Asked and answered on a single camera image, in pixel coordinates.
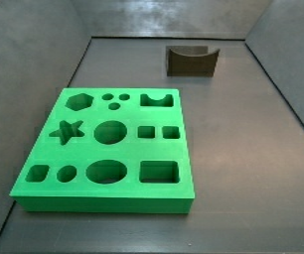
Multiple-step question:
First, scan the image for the green shape sorter board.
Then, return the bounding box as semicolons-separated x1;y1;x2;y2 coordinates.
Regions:
10;88;195;213

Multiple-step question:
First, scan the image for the black curved cradle block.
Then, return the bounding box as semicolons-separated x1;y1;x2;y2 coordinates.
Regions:
165;46;220;77

